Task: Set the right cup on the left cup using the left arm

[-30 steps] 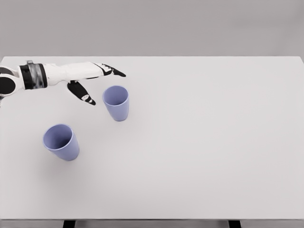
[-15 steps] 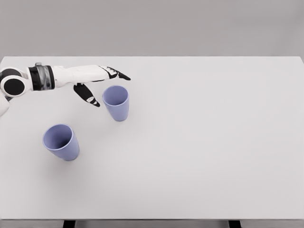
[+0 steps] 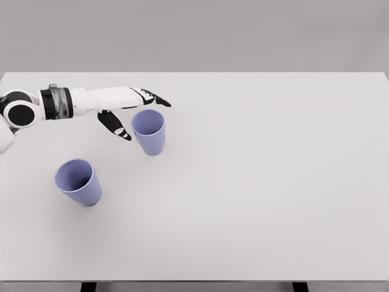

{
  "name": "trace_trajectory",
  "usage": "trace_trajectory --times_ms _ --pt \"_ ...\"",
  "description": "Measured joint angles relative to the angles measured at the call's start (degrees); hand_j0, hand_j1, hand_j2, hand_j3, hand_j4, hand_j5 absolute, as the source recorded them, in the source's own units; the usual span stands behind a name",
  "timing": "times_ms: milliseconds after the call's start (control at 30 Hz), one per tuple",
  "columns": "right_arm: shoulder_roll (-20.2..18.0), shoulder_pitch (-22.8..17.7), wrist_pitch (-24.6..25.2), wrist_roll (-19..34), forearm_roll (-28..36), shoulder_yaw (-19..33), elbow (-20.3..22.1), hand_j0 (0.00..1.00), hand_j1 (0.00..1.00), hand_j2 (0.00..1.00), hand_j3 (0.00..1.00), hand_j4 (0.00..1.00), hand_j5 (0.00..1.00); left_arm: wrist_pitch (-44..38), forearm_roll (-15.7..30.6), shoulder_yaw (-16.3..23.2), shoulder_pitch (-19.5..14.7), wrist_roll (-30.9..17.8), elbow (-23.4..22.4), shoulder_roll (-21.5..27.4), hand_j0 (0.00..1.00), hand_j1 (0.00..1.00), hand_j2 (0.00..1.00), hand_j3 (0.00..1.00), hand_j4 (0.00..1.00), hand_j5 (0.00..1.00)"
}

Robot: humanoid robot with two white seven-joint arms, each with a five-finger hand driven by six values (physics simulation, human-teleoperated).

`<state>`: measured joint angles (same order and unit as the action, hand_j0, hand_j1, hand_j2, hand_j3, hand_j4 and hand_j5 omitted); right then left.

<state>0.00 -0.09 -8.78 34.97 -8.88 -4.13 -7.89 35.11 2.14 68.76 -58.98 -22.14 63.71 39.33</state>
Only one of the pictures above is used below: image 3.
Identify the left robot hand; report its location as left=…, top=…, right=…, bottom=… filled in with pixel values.
left=94, top=86, right=172, bottom=142

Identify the lavender plastic cup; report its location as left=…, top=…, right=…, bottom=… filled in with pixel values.
left=54, top=158, right=103, bottom=207
left=131, top=109, right=167, bottom=156

